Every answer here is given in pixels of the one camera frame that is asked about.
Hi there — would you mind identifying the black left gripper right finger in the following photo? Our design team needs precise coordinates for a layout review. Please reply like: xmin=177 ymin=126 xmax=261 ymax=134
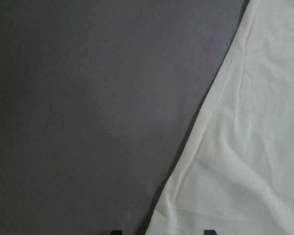
xmin=203 ymin=230 xmax=215 ymax=235

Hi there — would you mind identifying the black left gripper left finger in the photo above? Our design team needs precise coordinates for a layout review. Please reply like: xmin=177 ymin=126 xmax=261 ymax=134
xmin=111 ymin=230 xmax=123 ymax=235

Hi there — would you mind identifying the beige long-sleeve printed shirt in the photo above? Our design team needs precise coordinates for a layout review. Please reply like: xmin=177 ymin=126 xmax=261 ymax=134
xmin=147 ymin=0 xmax=294 ymax=235

